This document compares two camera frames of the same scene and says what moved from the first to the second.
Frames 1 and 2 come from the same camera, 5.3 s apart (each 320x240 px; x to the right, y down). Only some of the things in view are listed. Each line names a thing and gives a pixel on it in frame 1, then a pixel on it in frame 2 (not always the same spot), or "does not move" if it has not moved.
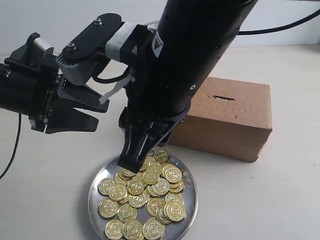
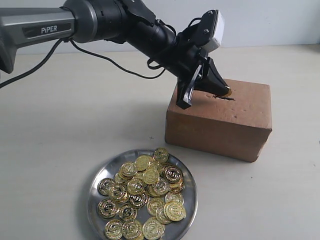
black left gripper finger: (83, 96) → (185, 82)
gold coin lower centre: (126, 212) does not move
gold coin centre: (136, 186) does not move
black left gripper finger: (62, 117) → (210, 80)
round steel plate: (159, 202) does not move
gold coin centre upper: (161, 187) does not move
